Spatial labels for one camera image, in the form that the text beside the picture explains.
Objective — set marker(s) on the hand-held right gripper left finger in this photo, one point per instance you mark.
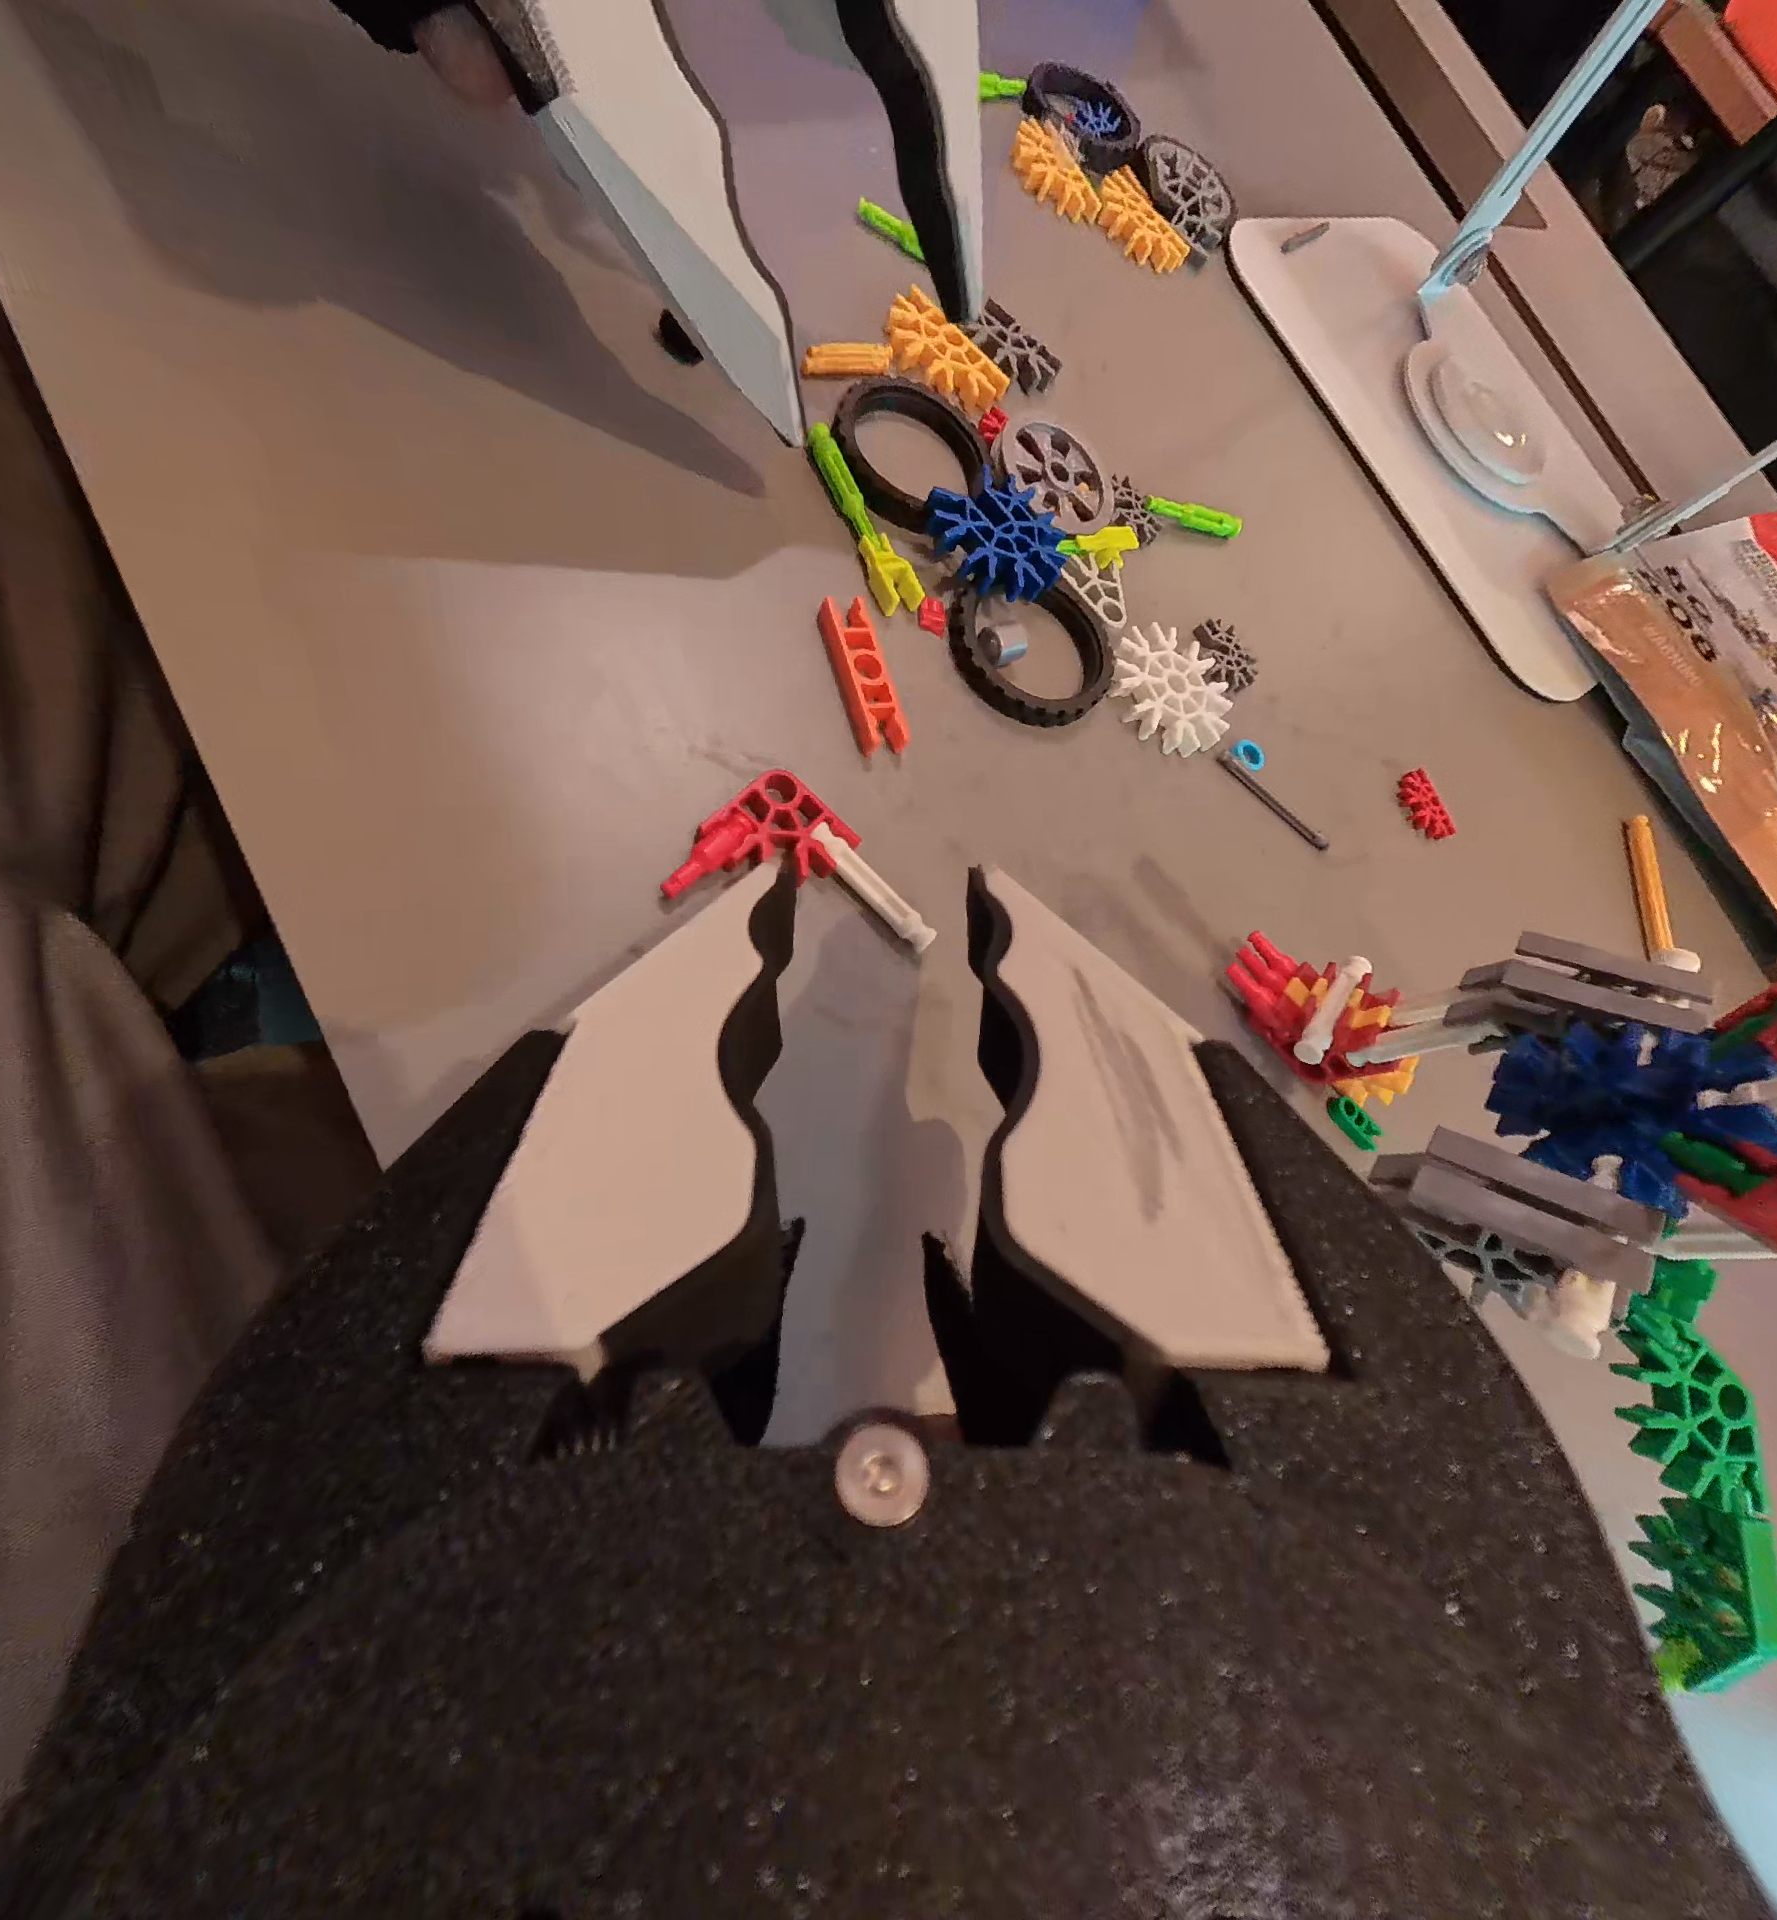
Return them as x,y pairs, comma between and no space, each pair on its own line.
620,1169

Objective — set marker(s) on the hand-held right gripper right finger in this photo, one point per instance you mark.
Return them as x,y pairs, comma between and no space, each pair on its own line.
1143,1185

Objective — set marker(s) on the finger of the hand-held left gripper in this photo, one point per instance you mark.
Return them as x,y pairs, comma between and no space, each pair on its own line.
634,120
957,120

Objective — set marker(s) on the orange short rod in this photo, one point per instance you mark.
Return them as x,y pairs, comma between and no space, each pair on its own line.
847,361

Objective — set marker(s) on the red corner connector assembly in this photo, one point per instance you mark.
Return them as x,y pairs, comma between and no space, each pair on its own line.
769,818

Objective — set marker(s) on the colourful construction toy model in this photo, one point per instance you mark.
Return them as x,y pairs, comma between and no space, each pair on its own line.
1607,1095

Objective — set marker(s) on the person's left hand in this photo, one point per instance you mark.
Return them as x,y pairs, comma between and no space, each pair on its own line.
472,63

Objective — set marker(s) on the lime green rod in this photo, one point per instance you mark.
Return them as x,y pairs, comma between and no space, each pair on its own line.
1003,87
1197,519
840,484
890,227

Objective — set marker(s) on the orange fan connector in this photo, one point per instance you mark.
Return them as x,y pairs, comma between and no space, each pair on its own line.
1053,173
1143,221
941,349

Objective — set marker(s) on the small tyre with hub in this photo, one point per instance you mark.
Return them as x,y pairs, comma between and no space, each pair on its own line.
1083,120

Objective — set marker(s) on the small green clip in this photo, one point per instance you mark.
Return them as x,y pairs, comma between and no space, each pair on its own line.
1354,1122

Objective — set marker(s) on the black cap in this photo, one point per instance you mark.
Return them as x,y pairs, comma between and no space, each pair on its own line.
679,339

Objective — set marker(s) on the dark grey snowflake connector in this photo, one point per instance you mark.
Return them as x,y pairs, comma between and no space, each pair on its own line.
1020,349

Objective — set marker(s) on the black rubber tyre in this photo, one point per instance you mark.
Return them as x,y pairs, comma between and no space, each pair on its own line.
1039,712
848,443

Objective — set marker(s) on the grey spoked wheel hub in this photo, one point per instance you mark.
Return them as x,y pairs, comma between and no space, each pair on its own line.
1062,467

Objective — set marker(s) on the small grey pin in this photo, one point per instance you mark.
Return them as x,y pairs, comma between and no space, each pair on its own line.
1306,237

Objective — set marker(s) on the thin dark grey rod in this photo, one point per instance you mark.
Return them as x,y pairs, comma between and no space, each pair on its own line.
1279,804

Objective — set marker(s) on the blue snowflake connector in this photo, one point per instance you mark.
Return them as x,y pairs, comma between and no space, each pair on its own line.
996,537

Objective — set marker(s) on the small dark grey connector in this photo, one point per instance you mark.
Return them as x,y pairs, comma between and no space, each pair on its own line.
1228,655
1138,511

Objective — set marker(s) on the yellow-green clip piece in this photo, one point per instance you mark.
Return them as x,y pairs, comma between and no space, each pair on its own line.
1098,546

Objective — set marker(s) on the yellow clip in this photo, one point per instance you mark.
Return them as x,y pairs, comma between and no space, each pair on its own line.
892,578

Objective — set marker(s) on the small red connector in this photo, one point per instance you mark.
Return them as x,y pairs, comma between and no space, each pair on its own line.
1426,804

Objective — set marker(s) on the pale lattice connector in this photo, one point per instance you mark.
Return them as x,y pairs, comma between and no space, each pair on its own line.
1093,593

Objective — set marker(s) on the white snowflake connector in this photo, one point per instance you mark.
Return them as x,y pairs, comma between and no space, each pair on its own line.
1169,690

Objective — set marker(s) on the grey spacer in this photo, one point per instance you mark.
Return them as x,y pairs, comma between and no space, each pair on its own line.
1006,645

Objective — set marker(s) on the orange ladder piece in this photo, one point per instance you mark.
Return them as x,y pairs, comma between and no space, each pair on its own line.
861,676

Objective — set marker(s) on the long orange rod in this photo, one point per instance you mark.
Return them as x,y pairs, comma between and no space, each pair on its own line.
1648,884

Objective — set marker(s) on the printed toy packaging bag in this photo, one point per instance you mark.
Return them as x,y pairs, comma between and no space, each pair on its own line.
1728,749

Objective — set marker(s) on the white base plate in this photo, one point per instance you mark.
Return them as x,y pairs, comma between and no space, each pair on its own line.
1338,390

